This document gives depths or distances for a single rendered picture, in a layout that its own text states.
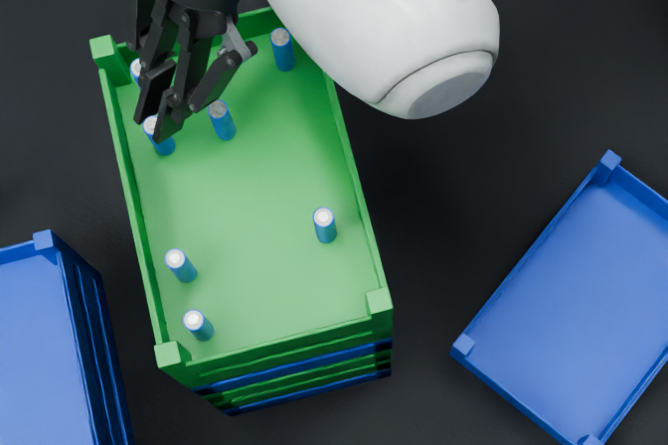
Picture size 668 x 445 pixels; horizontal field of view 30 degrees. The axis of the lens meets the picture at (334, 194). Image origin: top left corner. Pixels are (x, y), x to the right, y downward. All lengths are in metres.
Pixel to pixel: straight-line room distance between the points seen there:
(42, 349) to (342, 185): 0.43
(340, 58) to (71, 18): 0.99
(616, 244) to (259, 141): 0.56
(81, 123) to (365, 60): 0.95
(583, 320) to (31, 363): 0.64
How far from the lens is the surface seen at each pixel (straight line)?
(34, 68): 1.67
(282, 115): 1.16
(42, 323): 1.40
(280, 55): 1.13
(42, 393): 1.39
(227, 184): 1.14
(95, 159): 1.61
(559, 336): 1.53
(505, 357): 1.51
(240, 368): 1.15
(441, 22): 0.70
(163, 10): 0.98
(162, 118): 1.06
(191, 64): 1.00
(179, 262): 1.07
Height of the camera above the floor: 1.50
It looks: 75 degrees down
